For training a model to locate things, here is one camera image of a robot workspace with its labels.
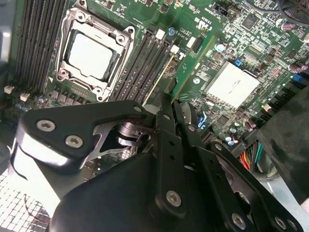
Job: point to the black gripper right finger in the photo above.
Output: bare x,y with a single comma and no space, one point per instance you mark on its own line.
212,174

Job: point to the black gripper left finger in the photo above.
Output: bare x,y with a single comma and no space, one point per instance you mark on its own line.
60,125

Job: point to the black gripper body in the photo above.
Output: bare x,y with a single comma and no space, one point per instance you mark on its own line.
108,200

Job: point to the green RAM stick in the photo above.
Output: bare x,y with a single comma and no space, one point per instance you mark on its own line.
190,65

